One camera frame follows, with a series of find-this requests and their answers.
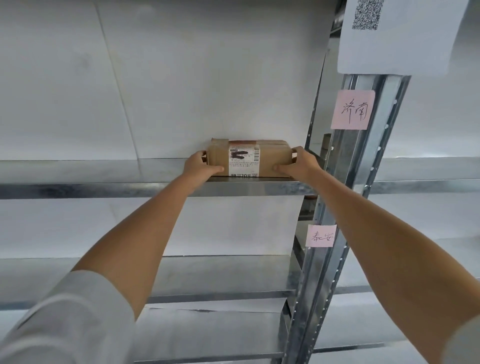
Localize person's right hand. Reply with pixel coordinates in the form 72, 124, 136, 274
271, 146, 324, 185

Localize person's left hand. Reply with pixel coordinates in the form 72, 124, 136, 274
181, 149, 226, 185

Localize cardboard parcel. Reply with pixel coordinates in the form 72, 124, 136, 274
202, 137, 297, 178

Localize metal shelving rack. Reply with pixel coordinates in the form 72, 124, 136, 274
0, 0, 480, 364

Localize person's right forearm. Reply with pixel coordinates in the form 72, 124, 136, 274
307, 174, 480, 363

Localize person's left forearm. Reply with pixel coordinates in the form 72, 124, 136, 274
69, 174, 207, 322

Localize person's white shirt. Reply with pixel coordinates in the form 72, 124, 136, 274
0, 269, 480, 364

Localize small brown carton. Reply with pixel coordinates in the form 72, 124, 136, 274
320, 133, 333, 162

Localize small pink sticky note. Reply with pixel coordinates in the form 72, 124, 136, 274
304, 224, 338, 249

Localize large pink sticky note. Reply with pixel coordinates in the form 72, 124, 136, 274
329, 89, 376, 131

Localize white paper divider sheets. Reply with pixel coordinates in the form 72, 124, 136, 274
0, 0, 480, 364

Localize white printed paper sheet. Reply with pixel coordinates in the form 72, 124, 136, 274
336, 0, 470, 79

